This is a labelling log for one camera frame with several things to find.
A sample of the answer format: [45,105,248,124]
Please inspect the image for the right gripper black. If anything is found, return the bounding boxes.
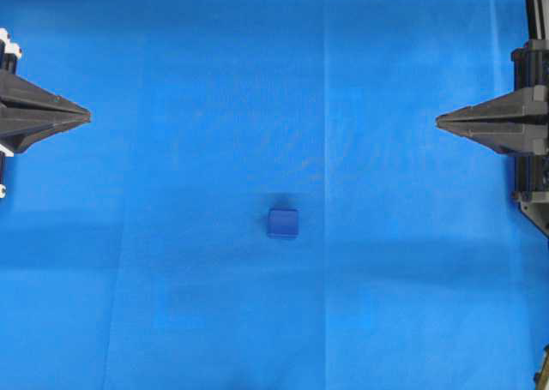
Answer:
[436,39,549,205]

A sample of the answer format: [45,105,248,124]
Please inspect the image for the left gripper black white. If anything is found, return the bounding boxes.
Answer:
[0,27,93,199]

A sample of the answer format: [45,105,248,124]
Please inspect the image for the blue block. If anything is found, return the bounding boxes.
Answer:
[267,208,299,239]

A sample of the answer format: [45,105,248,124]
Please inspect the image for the blue table mat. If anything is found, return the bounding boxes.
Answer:
[1,0,548,389]

